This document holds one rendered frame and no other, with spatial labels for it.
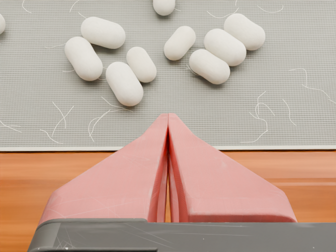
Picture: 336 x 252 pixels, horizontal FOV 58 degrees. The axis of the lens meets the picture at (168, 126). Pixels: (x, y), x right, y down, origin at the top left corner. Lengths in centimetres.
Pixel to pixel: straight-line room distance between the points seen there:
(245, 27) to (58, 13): 16
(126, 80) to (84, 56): 4
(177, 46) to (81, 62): 7
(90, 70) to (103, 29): 3
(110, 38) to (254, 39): 11
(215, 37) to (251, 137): 8
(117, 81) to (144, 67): 2
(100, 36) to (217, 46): 9
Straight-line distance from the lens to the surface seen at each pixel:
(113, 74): 24
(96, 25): 26
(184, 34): 25
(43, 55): 28
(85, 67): 24
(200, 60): 24
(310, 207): 23
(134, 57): 24
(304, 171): 24
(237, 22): 26
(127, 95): 23
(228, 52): 24
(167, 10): 27
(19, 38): 30
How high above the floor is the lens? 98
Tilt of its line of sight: 78 degrees down
